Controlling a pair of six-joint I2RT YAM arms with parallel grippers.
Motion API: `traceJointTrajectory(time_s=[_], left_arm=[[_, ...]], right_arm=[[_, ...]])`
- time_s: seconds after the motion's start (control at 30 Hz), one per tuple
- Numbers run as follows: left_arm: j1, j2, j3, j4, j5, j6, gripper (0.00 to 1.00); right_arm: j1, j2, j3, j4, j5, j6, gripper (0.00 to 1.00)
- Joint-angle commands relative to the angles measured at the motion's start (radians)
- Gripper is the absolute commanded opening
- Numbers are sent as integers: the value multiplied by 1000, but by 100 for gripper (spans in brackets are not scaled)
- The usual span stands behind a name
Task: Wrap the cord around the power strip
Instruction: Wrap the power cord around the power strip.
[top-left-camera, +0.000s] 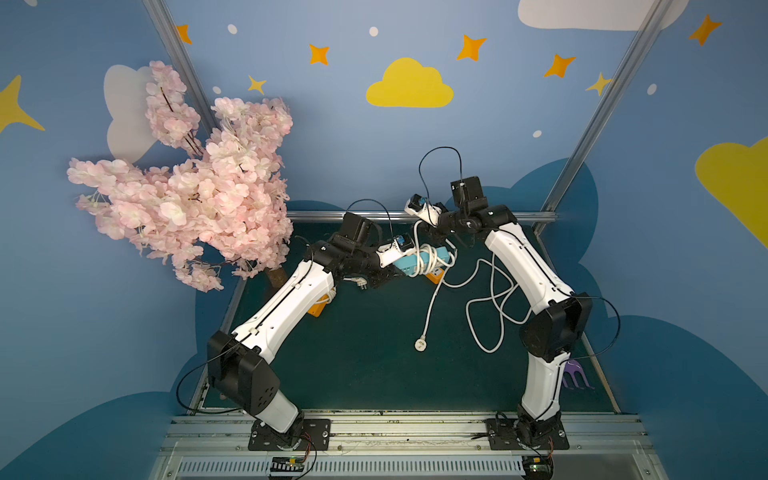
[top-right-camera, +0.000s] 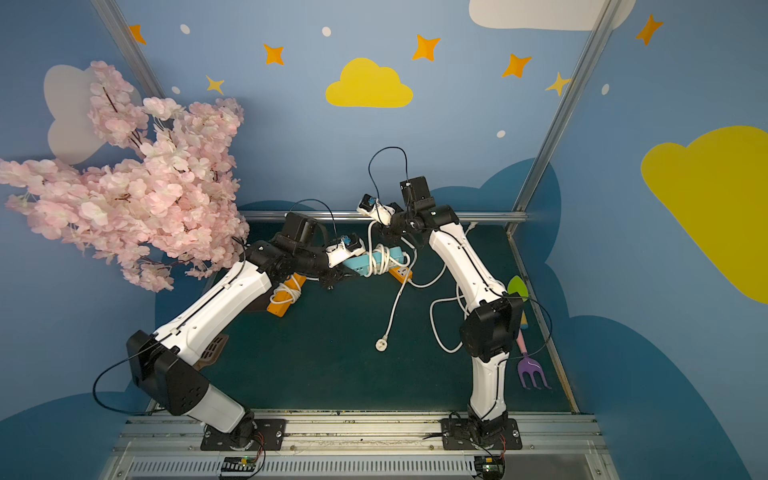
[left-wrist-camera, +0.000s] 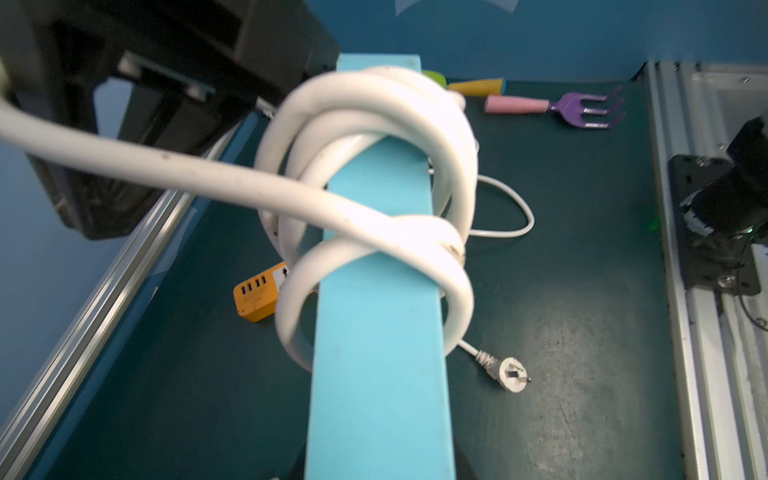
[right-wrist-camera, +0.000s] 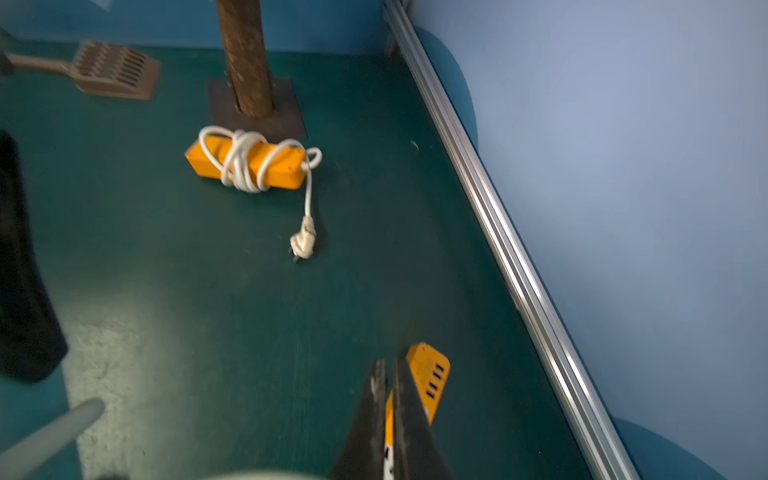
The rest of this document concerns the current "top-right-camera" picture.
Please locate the aluminium front rail frame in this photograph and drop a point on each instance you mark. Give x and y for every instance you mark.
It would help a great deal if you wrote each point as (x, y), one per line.
(363, 445)

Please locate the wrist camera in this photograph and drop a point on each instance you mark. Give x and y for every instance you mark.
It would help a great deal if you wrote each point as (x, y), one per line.
(345, 248)
(372, 208)

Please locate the left controller board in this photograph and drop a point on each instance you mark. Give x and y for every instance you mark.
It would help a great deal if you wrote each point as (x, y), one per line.
(242, 467)

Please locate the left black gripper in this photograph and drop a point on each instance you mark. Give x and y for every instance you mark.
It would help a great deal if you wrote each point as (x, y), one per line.
(332, 274)

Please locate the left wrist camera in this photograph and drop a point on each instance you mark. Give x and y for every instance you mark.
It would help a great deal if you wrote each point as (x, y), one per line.
(345, 248)

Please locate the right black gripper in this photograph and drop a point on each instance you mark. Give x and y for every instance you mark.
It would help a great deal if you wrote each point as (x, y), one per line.
(393, 225)

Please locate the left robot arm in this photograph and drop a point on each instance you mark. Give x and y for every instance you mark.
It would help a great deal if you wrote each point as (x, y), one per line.
(162, 363)

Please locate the right controller board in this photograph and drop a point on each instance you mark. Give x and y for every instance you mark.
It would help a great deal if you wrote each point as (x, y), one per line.
(489, 468)

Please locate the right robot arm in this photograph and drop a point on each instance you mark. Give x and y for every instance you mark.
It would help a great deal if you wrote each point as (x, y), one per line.
(492, 325)

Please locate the teal power strip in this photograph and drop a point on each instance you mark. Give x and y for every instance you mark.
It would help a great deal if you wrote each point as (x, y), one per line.
(379, 260)

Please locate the brown toy spatula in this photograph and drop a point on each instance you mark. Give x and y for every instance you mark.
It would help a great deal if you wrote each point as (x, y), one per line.
(212, 352)

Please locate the purple toy rake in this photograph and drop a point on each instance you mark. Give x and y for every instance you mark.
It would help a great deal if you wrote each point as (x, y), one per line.
(530, 372)

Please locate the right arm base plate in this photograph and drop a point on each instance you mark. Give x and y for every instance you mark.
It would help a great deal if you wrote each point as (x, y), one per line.
(466, 434)

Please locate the controller board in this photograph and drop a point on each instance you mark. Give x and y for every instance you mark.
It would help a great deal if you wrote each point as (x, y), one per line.
(489, 468)
(242, 467)

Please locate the green toy shovel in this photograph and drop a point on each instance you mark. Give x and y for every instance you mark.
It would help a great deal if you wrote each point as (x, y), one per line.
(517, 287)

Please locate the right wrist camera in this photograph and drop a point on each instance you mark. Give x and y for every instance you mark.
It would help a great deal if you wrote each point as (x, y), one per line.
(372, 208)

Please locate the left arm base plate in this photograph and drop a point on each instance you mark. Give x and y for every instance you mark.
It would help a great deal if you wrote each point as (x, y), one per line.
(251, 435)

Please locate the pink cherry blossom tree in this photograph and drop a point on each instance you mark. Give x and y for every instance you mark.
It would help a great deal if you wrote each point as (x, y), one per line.
(172, 203)

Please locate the orange power strip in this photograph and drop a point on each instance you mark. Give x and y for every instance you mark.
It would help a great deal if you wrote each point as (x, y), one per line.
(285, 295)
(402, 274)

